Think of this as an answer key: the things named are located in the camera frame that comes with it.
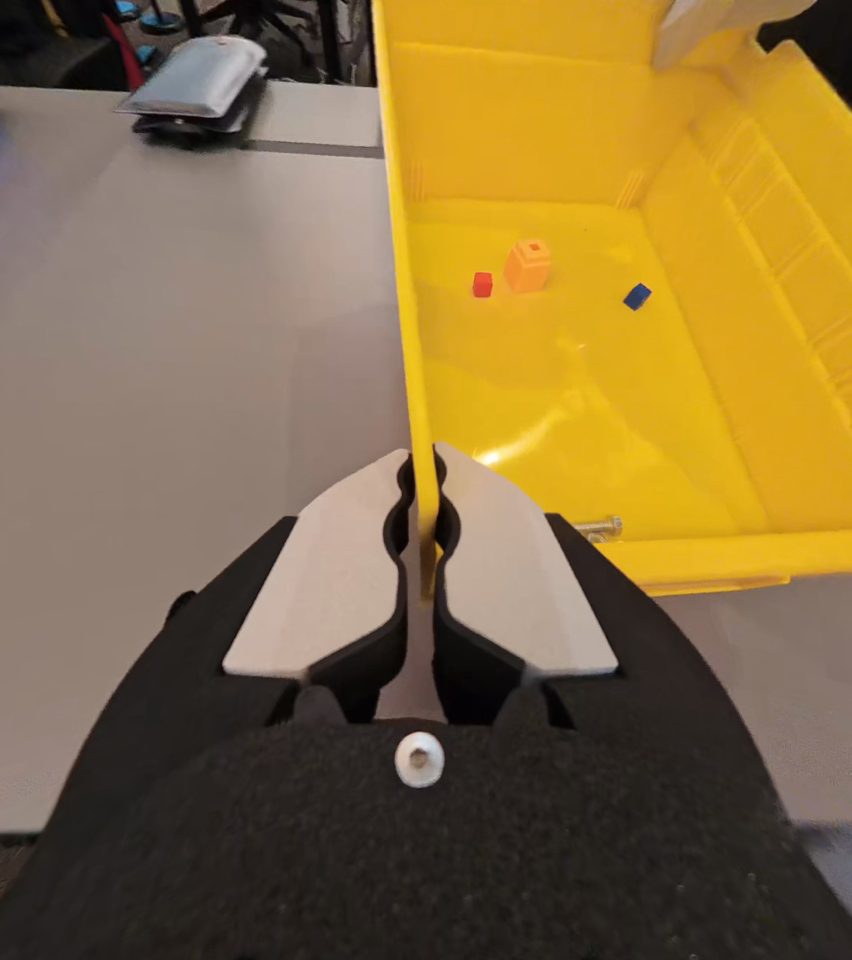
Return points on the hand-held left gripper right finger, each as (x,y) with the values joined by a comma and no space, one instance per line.
(523,592)

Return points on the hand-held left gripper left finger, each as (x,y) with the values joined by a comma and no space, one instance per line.
(313,592)

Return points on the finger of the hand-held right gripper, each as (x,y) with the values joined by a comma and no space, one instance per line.
(711,19)

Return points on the small metal screw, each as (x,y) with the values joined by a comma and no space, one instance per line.
(598,527)

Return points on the yellow plastic bin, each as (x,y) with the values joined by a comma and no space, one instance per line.
(546,412)

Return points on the small blue cube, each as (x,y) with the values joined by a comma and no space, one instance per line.
(637,296)

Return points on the small red cube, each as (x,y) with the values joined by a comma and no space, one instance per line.
(482,285)

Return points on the hollow orange cube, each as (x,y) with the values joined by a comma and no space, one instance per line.
(527,266)

